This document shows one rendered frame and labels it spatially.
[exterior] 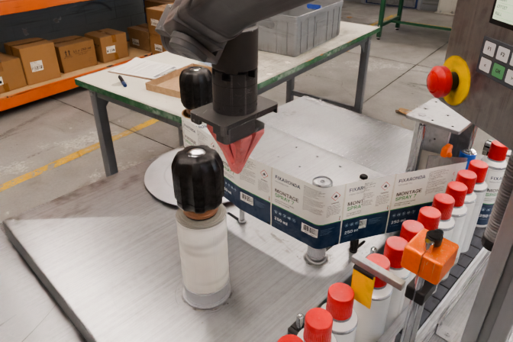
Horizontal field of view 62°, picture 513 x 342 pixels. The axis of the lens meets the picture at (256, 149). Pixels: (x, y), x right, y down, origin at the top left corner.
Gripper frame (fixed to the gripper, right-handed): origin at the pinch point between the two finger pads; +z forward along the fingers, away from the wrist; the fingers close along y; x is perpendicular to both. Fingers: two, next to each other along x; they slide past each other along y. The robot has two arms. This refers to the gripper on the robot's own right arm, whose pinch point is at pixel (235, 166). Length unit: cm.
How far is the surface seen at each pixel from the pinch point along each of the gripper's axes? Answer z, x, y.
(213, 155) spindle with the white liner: 1.6, -6.7, -1.8
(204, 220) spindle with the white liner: 12.6, -6.4, 0.9
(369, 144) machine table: 36, -20, -81
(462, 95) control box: -12.8, 22.5, -15.3
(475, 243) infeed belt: 31, 24, -48
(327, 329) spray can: 10.4, 20.7, 5.7
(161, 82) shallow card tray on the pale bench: 41, -125, -74
